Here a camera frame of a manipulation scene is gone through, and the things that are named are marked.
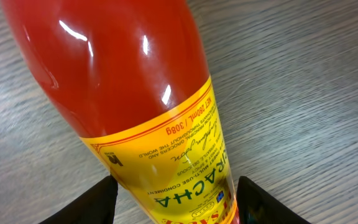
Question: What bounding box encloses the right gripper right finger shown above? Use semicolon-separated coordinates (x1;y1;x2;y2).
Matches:
236;176;310;224

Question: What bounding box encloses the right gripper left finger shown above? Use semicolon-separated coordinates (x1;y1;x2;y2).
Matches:
40;175;118;224

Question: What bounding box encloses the red sauce bottle green cap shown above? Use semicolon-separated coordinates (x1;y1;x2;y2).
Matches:
1;0;239;223

